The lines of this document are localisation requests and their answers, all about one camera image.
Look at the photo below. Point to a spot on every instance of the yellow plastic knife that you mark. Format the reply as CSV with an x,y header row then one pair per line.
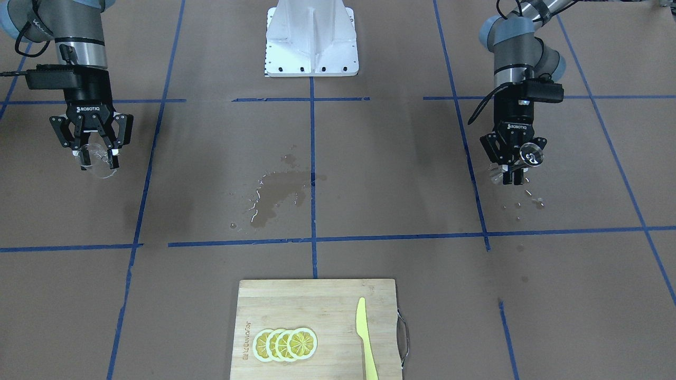
x,y
362,329

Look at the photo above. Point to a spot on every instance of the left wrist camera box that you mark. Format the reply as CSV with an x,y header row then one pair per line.
x,y
544,91

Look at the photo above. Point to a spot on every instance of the lemon slice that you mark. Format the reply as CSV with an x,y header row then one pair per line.
x,y
260,350
302,343
281,347
271,345

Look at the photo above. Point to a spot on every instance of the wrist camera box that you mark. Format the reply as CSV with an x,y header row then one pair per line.
x,y
59,77
544,91

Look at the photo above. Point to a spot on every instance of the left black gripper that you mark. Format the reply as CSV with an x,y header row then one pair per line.
x,y
515,115

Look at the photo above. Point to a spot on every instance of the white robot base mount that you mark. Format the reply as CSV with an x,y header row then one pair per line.
x,y
311,39

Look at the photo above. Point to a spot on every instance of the clear glass cup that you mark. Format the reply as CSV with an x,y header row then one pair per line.
x,y
97,161

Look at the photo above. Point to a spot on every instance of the steel measuring jigger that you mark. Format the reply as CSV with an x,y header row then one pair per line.
x,y
530,155

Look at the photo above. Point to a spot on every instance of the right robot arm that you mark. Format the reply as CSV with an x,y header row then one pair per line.
x,y
75,28

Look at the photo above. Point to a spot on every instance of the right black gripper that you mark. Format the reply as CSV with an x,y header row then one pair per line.
x,y
88,98

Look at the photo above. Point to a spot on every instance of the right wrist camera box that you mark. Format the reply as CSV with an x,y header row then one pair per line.
x,y
59,77

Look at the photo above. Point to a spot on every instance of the bamboo cutting board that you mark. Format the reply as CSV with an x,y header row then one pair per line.
x,y
328,307

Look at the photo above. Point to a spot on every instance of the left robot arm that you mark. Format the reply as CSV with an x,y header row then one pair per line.
x,y
525,71

